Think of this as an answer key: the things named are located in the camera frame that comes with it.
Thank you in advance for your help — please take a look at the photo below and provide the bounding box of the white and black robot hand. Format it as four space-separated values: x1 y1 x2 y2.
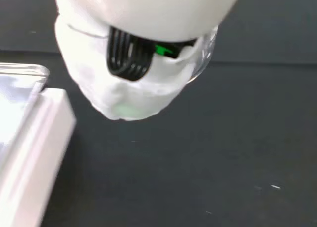
54 0 245 122

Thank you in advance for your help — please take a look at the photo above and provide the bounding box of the black bench cloth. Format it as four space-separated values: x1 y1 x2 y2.
0 49 317 227

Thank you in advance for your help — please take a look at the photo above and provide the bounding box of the white electronic balance steel pan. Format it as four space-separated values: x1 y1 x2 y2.
0 62 77 227

